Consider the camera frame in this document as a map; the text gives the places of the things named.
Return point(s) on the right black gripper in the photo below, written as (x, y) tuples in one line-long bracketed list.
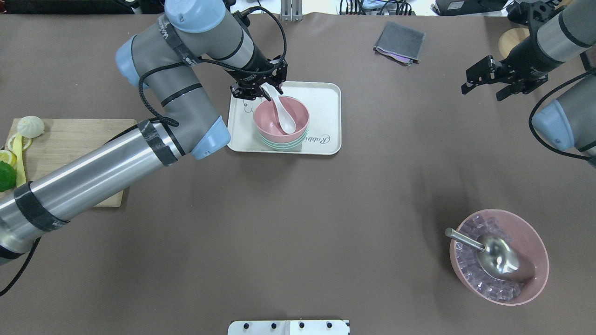
[(520, 57)]

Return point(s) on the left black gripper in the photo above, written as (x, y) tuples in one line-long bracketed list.
[(255, 61)]

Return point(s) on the small pink bowl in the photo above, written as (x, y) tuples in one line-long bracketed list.
[(266, 118)]

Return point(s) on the white ceramic spoon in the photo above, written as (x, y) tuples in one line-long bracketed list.
[(286, 122)]

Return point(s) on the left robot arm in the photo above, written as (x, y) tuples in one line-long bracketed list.
[(160, 63)]

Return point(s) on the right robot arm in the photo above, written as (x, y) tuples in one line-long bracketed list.
[(563, 120)]

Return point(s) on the top green bowl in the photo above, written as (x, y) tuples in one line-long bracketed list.
[(282, 138)]

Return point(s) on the large pink ice bowl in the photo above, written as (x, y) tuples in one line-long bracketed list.
[(524, 239)]

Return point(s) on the wooden mug tree stand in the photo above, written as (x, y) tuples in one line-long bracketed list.
[(511, 38)]

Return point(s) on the grey folded cloth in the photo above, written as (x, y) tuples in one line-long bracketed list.
[(400, 43)]

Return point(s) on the metal ice scoop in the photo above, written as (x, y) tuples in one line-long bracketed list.
[(494, 255)]

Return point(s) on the bamboo cutting board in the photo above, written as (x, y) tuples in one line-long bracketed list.
[(66, 140)]

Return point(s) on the lemon slice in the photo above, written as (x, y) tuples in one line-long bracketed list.
[(25, 142)]

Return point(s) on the half lemon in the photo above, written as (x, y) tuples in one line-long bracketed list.
[(8, 157)]

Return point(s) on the green lime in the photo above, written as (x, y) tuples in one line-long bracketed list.
[(7, 177)]

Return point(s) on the aluminium frame post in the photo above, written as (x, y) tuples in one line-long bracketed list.
[(291, 10)]

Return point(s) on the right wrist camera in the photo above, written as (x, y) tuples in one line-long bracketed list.
[(523, 12)]

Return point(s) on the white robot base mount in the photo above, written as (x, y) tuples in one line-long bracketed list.
[(290, 327)]

